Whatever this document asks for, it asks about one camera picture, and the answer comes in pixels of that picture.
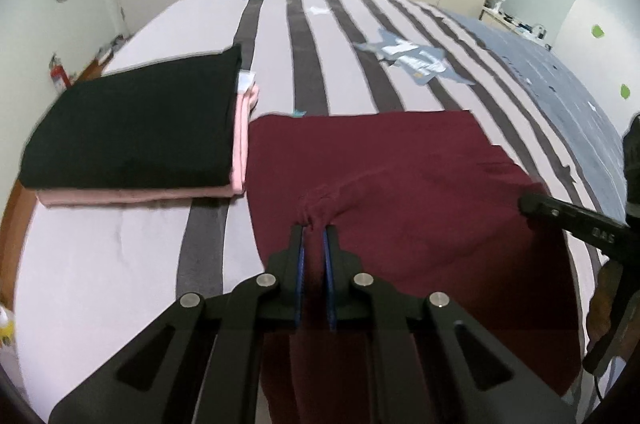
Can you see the white nightstand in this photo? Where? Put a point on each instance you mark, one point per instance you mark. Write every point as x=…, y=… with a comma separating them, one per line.
x=493, y=15

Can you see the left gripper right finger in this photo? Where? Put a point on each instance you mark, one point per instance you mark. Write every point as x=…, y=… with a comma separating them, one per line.
x=427, y=360

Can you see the white headboard with apples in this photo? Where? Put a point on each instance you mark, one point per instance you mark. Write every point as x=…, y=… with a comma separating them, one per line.
x=603, y=53

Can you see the person right hand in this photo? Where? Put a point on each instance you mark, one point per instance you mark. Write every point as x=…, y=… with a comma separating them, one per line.
x=599, y=315

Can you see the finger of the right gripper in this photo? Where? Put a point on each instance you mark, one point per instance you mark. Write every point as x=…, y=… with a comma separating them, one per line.
x=585, y=225

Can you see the maroon t-shirt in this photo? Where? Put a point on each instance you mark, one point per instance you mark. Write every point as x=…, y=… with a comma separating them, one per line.
x=428, y=204

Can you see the red fire extinguisher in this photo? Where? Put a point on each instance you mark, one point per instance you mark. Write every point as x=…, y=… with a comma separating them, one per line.
x=58, y=75

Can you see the folded black garment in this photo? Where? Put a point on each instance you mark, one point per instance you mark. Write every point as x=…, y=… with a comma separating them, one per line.
x=162, y=126

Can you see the white detergent bottle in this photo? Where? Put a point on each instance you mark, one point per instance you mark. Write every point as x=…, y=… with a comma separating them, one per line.
x=7, y=327

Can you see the striped bed sheet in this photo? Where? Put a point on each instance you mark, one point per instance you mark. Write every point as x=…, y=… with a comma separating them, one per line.
x=91, y=278

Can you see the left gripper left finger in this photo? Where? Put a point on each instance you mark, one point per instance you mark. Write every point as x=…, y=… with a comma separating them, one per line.
x=199, y=361

